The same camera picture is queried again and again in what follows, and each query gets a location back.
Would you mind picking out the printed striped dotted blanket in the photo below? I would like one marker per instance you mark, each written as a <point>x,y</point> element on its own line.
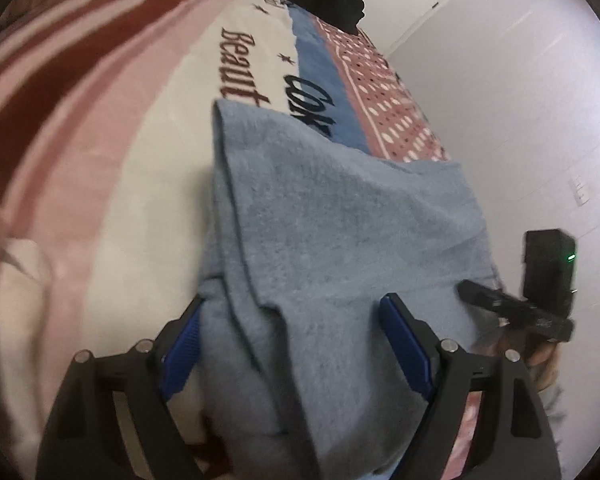
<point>105,160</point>

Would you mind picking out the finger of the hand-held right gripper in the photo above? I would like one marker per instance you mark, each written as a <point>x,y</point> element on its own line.
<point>480,295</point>

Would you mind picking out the white wall socket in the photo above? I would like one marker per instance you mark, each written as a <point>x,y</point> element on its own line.
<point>580,191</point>

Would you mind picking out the blue-grey pants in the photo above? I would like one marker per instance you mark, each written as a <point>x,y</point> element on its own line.
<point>330,235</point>

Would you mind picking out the white door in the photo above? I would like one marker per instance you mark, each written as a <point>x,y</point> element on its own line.
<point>420,0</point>

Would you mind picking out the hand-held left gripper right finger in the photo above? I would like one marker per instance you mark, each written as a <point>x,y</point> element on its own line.
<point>405,345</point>

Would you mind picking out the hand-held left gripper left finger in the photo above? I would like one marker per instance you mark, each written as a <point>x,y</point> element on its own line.
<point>180,355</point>

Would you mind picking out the person's right hand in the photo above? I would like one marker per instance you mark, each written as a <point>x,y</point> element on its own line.
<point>545,367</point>

